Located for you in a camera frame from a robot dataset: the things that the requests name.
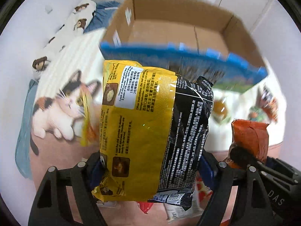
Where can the red snack packet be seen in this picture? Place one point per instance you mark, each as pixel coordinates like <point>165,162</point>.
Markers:
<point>145,206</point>

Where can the colourful candy ball bag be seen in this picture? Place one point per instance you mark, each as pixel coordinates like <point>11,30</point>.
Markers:
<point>256,114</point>

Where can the yellow black noodle multipack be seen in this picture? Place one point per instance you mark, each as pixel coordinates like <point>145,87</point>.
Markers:
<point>153,126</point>

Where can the wall switch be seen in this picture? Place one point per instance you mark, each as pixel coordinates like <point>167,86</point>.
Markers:
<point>48,9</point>

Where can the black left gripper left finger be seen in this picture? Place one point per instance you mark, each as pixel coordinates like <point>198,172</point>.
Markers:
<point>64,196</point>

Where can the orange snack packet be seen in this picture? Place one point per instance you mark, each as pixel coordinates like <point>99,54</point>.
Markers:
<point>252,136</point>

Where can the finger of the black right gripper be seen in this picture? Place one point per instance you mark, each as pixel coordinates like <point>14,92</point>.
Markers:
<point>274,167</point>

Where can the white bear print pillow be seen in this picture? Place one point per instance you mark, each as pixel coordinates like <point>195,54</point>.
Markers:
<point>74,26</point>

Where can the yellow chip bag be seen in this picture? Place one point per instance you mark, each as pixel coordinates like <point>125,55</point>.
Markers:
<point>90,126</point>

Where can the white door with handle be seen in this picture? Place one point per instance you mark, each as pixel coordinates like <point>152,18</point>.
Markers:
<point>249,11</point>

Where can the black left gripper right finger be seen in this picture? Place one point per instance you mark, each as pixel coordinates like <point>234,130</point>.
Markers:
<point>252,205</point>

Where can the brown jelly cup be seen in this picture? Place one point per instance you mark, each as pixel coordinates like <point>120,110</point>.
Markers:
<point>220,111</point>

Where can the striped cat print blanket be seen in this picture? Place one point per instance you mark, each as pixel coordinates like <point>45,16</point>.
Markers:
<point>58,112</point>

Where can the cardboard box with blue print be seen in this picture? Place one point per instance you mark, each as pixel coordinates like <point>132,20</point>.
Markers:
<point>190,37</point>

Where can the orange black snack bag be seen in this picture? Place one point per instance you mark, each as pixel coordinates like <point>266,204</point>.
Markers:
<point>268,103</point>

